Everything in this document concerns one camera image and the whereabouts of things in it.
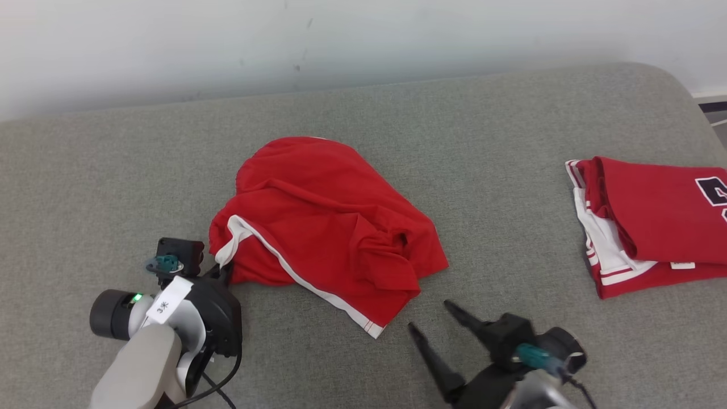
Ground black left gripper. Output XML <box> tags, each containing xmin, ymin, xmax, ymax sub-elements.
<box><xmin>185</xmin><ymin>261</ymin><xmax>244</xmax><ymax>398</ymax></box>

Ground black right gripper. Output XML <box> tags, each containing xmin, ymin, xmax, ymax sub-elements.
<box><xmin>408</xmin><ymin>300</ymin><xmax>523</xmax><ymax>409</ymax></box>

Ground red shorts with white stripe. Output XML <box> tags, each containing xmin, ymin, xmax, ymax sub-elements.
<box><xmin>208</xmin><ymin>136</ymin><xmax>449</xmax><ymax>340</ymax></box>

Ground red and white jersey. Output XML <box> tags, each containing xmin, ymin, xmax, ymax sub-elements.
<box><xmin>565</xmin><ymin>156</ymin><xmax>727</xmax><ymax>299</ymax></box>

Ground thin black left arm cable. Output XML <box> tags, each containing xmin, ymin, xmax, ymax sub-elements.
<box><xmin>170</xmin><ymin>347</ymin><xmax>244</xmax><ymax>409</ymax></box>

